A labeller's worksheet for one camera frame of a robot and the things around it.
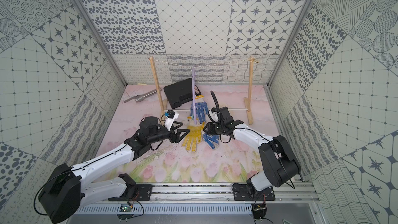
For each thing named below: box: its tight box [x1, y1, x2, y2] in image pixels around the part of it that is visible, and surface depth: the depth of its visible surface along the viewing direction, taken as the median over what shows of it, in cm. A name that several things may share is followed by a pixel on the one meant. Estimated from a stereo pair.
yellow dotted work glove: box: [182, 116, 206, 152], surface depth 92 cm
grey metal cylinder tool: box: [123, 88, 162, 104], surface depth 113 cm
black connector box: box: [251, 203, 267, 220], surface depth 74 cm
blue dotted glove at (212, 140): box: [203, 132, 220, 151], surface depth 91 cm
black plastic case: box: [163, 77, 193, 109], surface depth 113 cm
